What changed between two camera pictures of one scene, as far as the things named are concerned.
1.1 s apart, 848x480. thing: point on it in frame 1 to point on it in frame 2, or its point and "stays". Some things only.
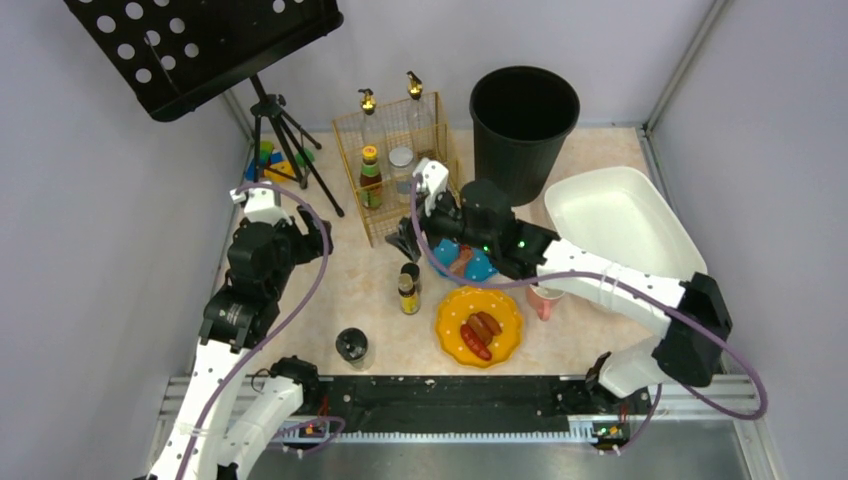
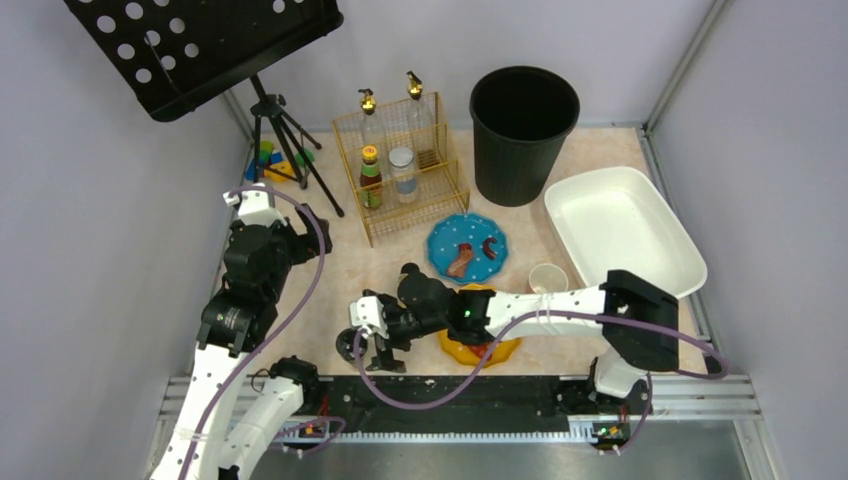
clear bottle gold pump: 373,132 stays
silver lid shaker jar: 401,174 stays
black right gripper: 419,228 to 383,345
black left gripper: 308,232 stays
